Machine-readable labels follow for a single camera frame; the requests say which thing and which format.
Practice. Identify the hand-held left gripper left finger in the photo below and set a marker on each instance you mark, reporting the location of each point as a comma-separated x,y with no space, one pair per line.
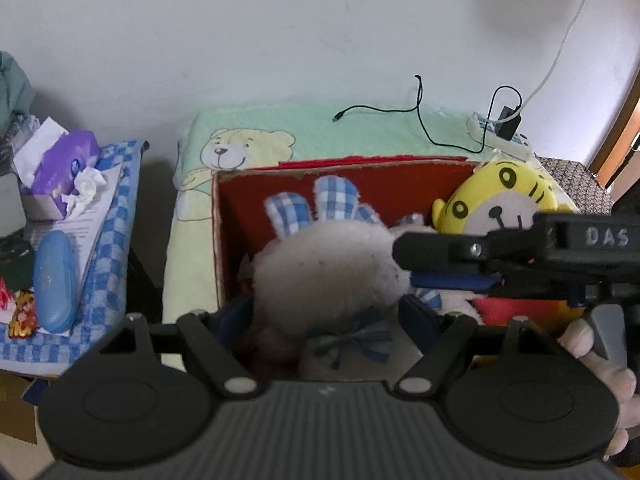
235,320

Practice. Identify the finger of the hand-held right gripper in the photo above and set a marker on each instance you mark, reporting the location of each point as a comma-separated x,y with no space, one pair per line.
440,250
450,281

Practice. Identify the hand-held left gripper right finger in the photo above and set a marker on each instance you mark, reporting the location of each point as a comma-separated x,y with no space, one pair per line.
417,317

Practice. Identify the yellow tiger plush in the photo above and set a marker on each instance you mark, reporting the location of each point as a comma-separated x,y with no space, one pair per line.
500,195

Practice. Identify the white plush bunny plaid bow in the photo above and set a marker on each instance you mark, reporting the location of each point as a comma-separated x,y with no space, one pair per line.
330,265

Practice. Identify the red cardboard box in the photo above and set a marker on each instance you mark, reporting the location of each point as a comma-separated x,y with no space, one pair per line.
240,210

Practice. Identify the person's right hand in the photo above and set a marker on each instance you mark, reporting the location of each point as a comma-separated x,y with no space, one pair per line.
605,375

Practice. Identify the brown wicker basket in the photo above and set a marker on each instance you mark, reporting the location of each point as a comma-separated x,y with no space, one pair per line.
575,185

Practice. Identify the bear-print towel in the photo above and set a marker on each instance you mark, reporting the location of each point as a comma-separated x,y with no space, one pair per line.
190,240

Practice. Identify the white power strip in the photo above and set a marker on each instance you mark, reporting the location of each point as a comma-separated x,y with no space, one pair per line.
505,146

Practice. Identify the blue checkered cloth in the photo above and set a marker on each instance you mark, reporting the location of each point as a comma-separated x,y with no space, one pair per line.
100,300

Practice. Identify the black charger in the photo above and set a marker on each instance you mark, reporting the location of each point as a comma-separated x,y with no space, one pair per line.
510,124

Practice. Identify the white paper sheets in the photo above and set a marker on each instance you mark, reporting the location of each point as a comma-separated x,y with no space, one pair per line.
92,230

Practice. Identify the blue glasses case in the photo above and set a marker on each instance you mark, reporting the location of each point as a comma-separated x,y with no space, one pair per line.
55,285

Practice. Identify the crumpled white tissue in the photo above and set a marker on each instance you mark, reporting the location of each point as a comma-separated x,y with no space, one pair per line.
87,190

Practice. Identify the red yellow snack packet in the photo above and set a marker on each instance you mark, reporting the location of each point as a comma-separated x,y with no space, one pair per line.
22,315

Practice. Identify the dark green pouch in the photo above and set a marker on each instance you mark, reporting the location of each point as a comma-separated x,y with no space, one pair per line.
15,260

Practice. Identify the brown cardboard box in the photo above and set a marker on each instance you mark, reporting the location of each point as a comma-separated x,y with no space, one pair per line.
20,410

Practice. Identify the purple tissue box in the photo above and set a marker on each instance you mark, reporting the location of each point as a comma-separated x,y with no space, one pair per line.
65,160

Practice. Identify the green cloth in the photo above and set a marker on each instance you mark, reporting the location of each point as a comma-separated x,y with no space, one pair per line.
12,90

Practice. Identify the wooden door frame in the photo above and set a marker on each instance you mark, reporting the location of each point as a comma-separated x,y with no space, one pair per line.
617,135

